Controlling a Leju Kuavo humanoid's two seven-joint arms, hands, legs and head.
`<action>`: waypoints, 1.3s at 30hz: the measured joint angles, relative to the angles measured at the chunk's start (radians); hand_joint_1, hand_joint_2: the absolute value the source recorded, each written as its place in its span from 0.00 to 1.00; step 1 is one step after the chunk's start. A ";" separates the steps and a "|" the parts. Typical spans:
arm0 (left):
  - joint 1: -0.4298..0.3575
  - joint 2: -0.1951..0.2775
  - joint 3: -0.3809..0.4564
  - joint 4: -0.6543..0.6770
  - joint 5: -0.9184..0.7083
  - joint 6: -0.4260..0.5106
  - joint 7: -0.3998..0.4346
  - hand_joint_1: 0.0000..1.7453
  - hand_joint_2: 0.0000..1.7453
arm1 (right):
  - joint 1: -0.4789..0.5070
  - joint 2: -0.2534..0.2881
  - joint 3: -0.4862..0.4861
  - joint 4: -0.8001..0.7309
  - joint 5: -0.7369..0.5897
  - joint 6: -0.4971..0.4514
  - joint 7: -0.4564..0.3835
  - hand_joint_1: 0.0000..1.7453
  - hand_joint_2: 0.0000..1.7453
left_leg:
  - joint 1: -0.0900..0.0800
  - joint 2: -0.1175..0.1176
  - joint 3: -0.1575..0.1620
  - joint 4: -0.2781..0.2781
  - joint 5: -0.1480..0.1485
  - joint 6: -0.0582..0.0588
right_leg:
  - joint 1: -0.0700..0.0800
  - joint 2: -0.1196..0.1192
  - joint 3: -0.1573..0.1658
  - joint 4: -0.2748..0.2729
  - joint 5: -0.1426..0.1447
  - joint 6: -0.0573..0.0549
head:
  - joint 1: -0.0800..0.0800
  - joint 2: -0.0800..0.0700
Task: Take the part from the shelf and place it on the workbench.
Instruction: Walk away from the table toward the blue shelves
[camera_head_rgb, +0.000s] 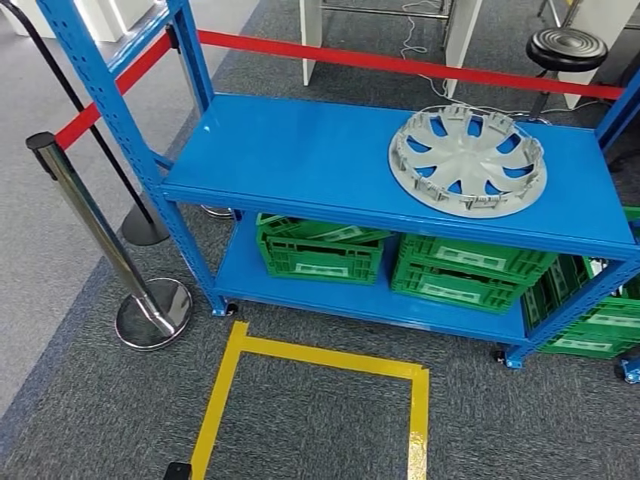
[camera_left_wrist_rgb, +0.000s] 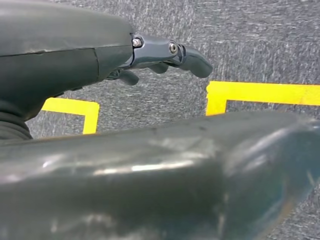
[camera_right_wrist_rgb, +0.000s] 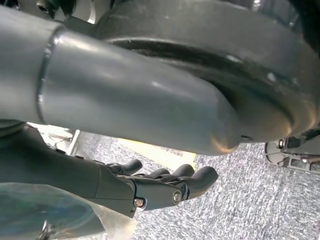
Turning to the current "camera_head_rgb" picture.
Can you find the blue metal shelf rack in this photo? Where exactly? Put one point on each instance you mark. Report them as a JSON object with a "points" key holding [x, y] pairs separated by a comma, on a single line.
{"points": [[310, 152]]}

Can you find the green plastic crate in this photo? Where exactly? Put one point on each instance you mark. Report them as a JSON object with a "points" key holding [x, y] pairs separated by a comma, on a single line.
{"points": [[320, 262], [455, 285], [600, 328], [555, 291]]}

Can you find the red barrier belt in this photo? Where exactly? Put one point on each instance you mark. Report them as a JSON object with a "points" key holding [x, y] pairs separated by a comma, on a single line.
{"points": [[100, 106], [400, 65]]}

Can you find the grey plastic wheel hubcap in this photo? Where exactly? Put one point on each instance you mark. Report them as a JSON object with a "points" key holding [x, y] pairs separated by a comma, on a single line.
{"points": [[467, 166]]}

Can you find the thin black pole stand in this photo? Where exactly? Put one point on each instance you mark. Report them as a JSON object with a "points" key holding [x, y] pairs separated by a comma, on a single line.
{"points": [[145, 228]]}

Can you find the grey metal plate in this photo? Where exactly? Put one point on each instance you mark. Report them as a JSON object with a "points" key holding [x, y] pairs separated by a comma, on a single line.
{"points": [[177, 472]]}

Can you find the chrome pole with round base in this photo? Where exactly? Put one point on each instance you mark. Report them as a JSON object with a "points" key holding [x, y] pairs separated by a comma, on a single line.
{"points": [[90, 205]]}

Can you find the white display plinth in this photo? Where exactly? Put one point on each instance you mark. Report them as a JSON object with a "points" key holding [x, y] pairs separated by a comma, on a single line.
{"points": [[95, 16]]}

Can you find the black round stool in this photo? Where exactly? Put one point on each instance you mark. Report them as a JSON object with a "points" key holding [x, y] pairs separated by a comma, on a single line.
{"points": [[567, 48]]}

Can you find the white desk side panel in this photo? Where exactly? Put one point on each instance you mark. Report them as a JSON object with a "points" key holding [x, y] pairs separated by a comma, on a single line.
{"points": [[600, 16]]}

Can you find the white open-frame desk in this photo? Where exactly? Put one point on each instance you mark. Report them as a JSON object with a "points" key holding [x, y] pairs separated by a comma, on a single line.
{"points": [[311, 40]]}

